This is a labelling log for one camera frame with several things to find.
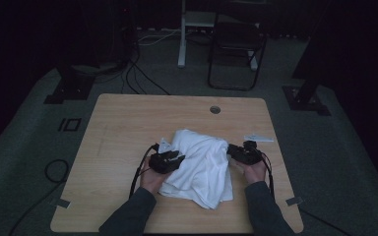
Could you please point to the white desk frame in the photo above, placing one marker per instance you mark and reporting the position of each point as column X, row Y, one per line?
column 182, row 39

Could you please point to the black stand base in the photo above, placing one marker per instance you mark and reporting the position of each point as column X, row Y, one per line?
column 305, row 101
column 72, row 90

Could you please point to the person's right hand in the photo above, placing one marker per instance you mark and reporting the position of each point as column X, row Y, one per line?
column 254, row 172

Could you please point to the person's left hand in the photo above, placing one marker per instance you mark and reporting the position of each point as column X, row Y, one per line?
column 149, row 180

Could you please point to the white dress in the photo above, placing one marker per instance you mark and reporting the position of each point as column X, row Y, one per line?
column 203, row 167

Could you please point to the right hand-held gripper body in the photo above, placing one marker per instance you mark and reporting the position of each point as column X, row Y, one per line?
column 249, row 155

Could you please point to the grey tape piece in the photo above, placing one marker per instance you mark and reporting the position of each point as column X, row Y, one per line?
column 60, row 203
column 293, row 201

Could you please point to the black folding chair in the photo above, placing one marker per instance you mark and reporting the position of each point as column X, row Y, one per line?
column 236, row 42

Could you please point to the grey table grommet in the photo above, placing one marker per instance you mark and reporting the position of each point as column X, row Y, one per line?
column 215, row 109

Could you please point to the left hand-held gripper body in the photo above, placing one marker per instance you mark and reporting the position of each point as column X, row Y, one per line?
column 160, row 164

